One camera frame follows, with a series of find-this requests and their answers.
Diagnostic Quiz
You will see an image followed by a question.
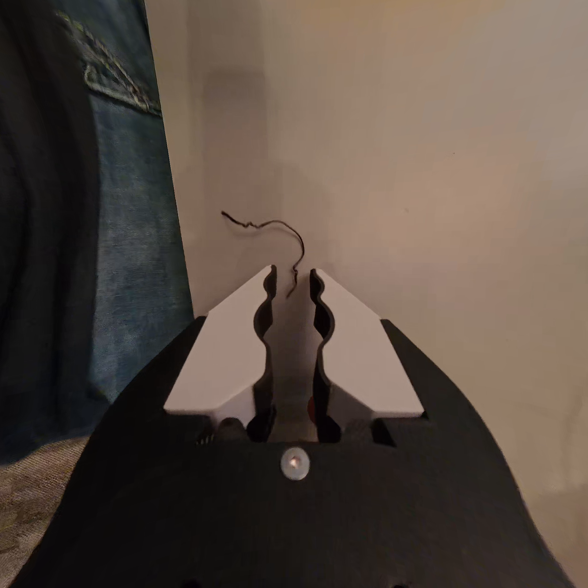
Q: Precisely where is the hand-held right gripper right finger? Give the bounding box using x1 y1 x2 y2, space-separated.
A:
309 269 424 443

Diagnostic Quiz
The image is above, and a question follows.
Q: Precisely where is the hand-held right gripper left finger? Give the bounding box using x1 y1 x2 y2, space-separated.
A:
164 265 277 443

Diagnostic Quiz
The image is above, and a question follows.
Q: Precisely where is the thin black thread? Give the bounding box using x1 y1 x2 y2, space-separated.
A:
221 210 306 298

